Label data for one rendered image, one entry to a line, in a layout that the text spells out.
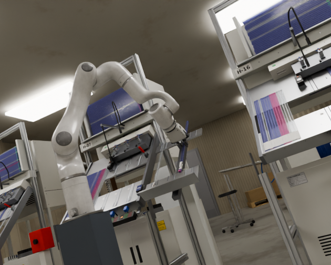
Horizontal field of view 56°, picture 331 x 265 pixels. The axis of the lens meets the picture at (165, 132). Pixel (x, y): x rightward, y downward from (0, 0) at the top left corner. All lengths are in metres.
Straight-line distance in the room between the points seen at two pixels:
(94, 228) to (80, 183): 0.22
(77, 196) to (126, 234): 0.96
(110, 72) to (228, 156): 8.25
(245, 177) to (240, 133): 1.34
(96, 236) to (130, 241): 0.97
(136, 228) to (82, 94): 1.11
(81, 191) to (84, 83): 0.54
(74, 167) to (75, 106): 0.31
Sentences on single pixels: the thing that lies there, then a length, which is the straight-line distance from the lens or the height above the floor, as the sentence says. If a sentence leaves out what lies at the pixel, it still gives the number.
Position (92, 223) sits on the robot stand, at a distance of 1.43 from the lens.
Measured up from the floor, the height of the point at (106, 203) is 0.78.
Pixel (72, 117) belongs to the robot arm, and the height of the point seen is 1.17.
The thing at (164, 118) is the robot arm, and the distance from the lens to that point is 1.66.
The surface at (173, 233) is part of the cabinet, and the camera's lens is 2.20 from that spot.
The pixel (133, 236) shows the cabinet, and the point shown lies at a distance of 2.36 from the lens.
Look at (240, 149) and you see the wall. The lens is 9.75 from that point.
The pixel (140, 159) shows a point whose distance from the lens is 2.29.
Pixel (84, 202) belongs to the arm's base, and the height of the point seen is 0.76.
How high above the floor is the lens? 0.61
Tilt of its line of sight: 14 degrees up
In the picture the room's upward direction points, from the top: 18 degrees counter-clockwise
